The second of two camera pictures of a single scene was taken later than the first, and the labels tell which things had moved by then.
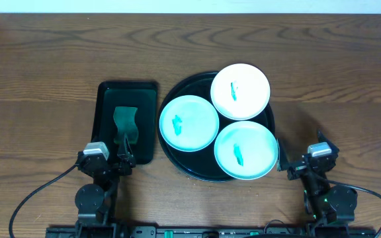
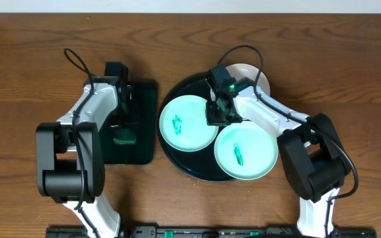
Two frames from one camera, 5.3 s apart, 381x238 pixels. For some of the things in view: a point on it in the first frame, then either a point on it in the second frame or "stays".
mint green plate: x=246 y=150 stays
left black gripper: x=110 y=164 → x=121 y=127
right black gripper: x=284 y=163 → x=212 y=119
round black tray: x=202 y=164 stays
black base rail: x=212 y=232 stays
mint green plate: x=188 y=123 stays
